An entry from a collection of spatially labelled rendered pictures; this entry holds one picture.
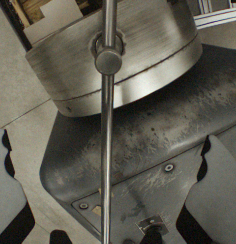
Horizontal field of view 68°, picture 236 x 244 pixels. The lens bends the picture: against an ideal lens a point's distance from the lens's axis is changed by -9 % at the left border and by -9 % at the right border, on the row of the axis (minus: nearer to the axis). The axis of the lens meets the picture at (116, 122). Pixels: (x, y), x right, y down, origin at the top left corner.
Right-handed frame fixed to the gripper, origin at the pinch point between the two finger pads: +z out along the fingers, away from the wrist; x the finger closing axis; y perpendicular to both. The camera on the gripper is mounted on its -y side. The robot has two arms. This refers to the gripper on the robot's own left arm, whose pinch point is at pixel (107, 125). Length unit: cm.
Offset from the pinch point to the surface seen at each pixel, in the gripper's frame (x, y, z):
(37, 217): -81, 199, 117
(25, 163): -76, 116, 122
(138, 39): 3.4, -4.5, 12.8
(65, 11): -7.9, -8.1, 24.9
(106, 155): 0.0, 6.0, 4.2
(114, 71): 0.4, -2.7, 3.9
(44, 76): -9.8, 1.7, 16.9
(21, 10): -24, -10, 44
